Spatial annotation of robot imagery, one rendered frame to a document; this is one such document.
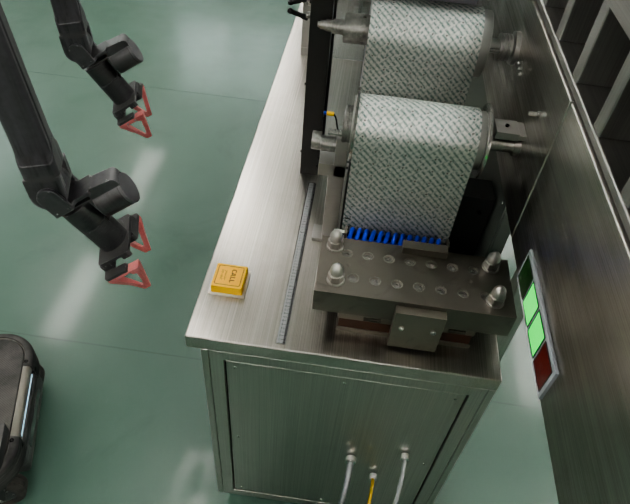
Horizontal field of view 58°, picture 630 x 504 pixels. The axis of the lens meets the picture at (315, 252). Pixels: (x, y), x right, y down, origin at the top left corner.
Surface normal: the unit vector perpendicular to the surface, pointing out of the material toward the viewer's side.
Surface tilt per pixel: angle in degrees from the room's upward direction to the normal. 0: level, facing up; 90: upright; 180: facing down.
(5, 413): 0
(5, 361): 0
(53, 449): 0
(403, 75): 92
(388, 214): 90
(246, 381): 90
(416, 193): 90
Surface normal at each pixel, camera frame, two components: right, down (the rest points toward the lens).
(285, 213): 0.07, -0.70
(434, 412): -0.12, 0.70
